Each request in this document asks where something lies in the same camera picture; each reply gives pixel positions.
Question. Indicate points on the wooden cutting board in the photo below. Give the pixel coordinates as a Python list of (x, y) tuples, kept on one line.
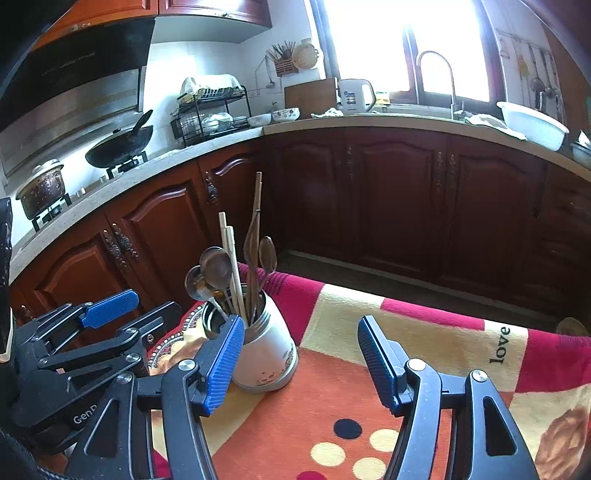
[(309, 94)]

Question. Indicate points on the patterned ceramic bowl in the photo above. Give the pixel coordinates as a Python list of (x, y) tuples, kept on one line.
[(285, 113)]

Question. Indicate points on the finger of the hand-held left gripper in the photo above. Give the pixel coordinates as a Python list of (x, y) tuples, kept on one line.
[(159, 321), (111, 307)]

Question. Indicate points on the brown clay pot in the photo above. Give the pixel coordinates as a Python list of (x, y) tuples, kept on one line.
[(41, 189)]

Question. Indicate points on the brown wooden kitchen cabinets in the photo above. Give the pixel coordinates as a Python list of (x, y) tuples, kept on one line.
[(392, 198)]

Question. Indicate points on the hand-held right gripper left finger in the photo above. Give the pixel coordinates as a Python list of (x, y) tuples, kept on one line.
[(224, 364)]

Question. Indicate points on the small white rag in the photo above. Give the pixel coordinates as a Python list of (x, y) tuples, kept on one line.
[(328, 113)]

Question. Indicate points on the bamboo strainer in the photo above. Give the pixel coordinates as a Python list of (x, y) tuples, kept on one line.
[(305, 55)]

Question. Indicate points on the black dish rack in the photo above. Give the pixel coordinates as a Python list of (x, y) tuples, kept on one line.
[(207, 115)]

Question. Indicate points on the wall rail with hanging utensils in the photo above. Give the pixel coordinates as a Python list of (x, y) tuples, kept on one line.
[(538, 83)]

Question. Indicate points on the gold fork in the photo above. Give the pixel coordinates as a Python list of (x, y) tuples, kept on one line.
[(251, 244)]

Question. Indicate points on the large metal spoon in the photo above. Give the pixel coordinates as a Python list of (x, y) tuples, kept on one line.
[(214, 265)]

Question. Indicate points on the stone kitchen countertop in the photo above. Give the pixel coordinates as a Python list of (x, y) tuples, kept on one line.
[(369, 122)]

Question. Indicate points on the small metal spoon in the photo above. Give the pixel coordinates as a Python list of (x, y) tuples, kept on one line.
[(196, 281)]

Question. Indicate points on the printed blanket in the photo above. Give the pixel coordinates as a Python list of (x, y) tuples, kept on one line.
[(323, 406)]

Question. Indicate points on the white dishcloth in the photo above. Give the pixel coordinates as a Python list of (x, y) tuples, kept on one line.
[(489, 122)]

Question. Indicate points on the white bowl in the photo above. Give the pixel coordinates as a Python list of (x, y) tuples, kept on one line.
[(259, 120)]

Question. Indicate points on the white plastic basin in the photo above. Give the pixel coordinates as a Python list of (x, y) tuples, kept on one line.
[(531, 122)]

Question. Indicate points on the black range hood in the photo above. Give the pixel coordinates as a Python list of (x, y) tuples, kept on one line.
[(69, 69)]

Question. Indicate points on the white electric kettle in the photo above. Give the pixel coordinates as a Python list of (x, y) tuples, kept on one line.
[(353, 94)]

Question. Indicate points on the black wok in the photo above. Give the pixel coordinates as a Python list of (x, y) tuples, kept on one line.
[(117, 147)]

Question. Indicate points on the wall chopstick holder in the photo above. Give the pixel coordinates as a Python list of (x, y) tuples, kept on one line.
[(285, 62)]

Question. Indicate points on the metal bowl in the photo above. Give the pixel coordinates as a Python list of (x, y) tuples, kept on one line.
[(582, 150)]

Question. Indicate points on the metal kitchen faucet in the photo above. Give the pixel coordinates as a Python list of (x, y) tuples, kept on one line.
[(450, 78)]

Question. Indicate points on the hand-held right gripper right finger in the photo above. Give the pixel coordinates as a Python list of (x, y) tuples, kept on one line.
[(378, 364)]

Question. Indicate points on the white utensil jar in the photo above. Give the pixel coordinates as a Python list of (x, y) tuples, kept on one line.
[(268, 350)]

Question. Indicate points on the wooden wall cabinet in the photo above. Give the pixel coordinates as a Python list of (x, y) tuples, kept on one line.
[(212, 9)]

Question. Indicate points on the kitchen window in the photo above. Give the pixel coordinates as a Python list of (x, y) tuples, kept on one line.
[(392, 41)]

